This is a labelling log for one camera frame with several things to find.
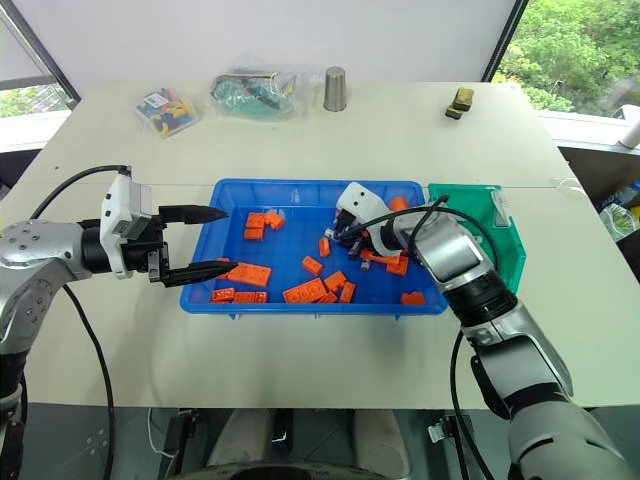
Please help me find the metal table bracket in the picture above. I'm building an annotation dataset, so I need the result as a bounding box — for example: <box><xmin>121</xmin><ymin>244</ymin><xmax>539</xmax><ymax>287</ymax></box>
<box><xmin>426</xmin><ymin>413</ymin><xmax>475</xmax><ymax>445</ymax></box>

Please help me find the yellow and black sponge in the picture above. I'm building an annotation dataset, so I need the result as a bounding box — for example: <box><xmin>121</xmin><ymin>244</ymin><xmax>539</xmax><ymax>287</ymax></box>
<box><xmin>444</xmin><ymin>86</ymin><xmax>477</xmax><ymax>121</ymax></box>

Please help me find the plastic bag with teal items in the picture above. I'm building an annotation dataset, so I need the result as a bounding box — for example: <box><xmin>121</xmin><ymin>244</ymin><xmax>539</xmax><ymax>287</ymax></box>
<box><xmin>208</xmin><ymin>64</ymin><xmax>322</xmax><ymax>122</ymax></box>

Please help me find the black window frame bar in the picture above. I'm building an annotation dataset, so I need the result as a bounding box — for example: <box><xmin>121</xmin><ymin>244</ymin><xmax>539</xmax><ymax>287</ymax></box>
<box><xmin>0</xmin><ymin>0</ymin><xmax>82</xmax><ymax>102</ymax></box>

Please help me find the large orange toy brick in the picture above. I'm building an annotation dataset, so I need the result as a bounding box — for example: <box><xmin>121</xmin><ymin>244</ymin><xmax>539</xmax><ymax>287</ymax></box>
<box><xmin>282</xmin><ymin>279</ymin><xmax>327</xmax><ymax>305</ymax></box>

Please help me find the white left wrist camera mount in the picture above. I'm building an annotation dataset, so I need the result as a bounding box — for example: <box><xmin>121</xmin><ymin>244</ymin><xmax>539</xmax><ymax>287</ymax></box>
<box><xmin>98</xmin><ymin>172</ymin><xmax>154</xmax><ymax>280</ymax></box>

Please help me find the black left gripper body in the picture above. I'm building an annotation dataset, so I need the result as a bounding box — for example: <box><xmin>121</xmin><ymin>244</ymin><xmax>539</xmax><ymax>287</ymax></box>
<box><xmin>121</xmin><ymin>206</ymin><xmax>172</xmax><ymax>287</ymax></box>

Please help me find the long orange toy piece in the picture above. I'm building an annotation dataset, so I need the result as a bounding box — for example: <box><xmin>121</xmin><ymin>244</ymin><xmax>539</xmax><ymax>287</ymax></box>
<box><xmin>360</xmin><ymin>249</ymin><xmax>401</xmax><ymax>267</ymax></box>

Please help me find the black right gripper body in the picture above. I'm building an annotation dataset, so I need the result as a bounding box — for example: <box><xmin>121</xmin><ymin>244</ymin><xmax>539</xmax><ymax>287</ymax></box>
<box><xmin>344</xmin><ymin>209</ymin><xmax>382</xmax><ymax>249</ymax></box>

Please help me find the thin white cable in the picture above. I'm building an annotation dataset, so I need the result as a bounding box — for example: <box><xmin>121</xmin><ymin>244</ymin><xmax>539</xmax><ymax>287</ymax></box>
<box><xmin>146</xmin><ymin>407</ymin><xmax>180</xmax><ymax>458</ymax></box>

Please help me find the clear bag of clutter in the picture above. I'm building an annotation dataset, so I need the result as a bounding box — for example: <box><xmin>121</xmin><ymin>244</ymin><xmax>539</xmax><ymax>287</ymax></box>
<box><xmin>596</xmin><ymin>178</ymin><xmax>640</xmax><ymax>242</ymax></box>

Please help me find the green plastic bin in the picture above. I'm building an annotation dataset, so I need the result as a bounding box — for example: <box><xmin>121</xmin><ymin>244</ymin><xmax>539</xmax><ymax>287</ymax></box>
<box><xmin>426</xmin><ymin>182</ymin><xmax>528</xmax><ymax>294</ymax></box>

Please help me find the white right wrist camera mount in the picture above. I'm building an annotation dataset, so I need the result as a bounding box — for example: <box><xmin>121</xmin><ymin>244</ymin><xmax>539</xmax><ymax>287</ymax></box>
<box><xmin>335</xmin><ymin>181</ymin><xmax>409</xmax><ymax>259</ymax></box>

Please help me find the large flat orange brick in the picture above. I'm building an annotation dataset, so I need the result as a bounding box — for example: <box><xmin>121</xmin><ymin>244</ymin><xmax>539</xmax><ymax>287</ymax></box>
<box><xmin>226</xmin><ymin>261</ymin><xmax>273</xmax><ymax>288</ymax></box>

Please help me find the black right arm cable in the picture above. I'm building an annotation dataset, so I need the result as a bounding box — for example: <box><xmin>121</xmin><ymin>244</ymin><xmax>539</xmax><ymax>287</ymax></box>
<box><xmin>357</xmin><ymin>195</ymin><xmax>504</xmax><ymax>480</ymax></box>

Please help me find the black table bracket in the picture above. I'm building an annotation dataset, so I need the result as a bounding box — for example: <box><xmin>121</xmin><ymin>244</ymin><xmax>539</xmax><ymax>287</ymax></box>
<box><xmin>163</xmin><ymin>407</ymin><xmax>202</xmax><ymax>477</ymax></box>

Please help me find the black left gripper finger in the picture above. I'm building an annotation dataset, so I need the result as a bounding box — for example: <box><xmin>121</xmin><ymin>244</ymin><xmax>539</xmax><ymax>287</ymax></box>
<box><xmin>162</xmin><ymin>260</ymin><xmax>239</xmax><ymax>289</ymax></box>
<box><xmin>159</xmin><ymin>203</ymin><xmax>231</xmax><ymax>227</ymax></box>

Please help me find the white rounded shape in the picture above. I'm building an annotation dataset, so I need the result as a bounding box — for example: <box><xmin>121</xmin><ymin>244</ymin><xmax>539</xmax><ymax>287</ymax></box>
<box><xmin>351</xmin><ymin>409</ymin><xmax>412</xmax><ymax>477</ymax></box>
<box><xmin>206</xmin><ymin>409</ymin><xmax>272</xmax><ymax>469</ymax></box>

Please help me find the white tube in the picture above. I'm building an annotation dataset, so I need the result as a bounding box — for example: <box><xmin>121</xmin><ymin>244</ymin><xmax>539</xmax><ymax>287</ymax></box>
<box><xmin>616</xmin><ymin>118</ymin><xmax>640</xmax><ymax>151</ymax></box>

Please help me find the metal cup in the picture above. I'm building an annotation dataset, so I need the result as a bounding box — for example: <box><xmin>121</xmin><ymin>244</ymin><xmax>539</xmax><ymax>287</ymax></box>
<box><xmin>321</xmin><ymin>65</ymin><xmax>349</xmax><ymax>113</ymax></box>

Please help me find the plastic bag of colourful blocks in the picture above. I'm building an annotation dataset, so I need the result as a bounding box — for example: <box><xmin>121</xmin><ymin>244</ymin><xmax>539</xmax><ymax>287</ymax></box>
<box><xmin>131</xmin><ymin>86</ymin><xmax>204</xmax><ymax>140</ymax></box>

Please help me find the blue plastic bin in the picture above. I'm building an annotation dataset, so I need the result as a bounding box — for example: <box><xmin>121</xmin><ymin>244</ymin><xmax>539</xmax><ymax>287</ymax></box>
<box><xmin>178</xmin><ymin>178</ymin><xmax>450</xmax><ymax>322</ymax></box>

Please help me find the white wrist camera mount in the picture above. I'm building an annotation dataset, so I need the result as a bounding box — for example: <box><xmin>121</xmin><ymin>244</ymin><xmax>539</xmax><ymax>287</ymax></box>
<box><xmin>98</xmin><ymin>172</ymin><xmax>154</xmax><ymax>280</ymax></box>
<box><xmin>335</xmin><ymin>181</ymin><xmax>409</xmax><ymax>259</ymax></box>

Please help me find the black ribbed pole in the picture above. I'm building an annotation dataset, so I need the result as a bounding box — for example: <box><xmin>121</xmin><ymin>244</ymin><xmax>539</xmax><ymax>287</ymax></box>
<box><xmin>480</xmin><ymin>0</ymin><xmax>532</xmax><ymax>84</ymax></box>

